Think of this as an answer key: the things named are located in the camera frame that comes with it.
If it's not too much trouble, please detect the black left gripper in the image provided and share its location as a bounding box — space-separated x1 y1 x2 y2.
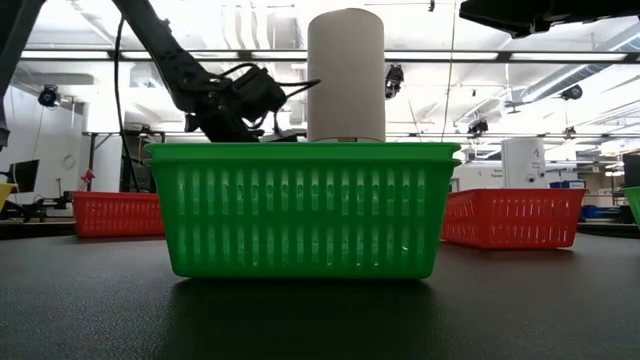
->
184 98 264 144

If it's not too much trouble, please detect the long ceiling light strip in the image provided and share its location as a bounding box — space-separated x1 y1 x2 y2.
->
19 48 640 65

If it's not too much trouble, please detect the green plastic slotted basket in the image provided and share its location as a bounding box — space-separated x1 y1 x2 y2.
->
144 141 462 281
623 185 640 230

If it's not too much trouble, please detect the red plastic slotted basket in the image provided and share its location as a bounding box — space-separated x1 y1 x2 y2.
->
71 190 167 239
440 187 587 251

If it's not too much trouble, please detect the black equipment on bench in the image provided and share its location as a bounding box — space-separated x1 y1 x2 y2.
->
0 192 75 222

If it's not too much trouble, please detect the black computer monitor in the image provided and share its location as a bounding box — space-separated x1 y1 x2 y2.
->
3 158 41 194

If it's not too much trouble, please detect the white printed cylindrical column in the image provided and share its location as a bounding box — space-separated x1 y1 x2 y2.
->
500 136 548 191

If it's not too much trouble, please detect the dark display screen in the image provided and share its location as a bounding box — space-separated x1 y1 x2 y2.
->
621 153 640 189

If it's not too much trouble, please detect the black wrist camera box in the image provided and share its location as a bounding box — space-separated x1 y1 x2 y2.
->
232 64 290 124

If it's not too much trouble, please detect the grey ceiling duct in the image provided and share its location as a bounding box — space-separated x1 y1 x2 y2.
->
519 22 640 104

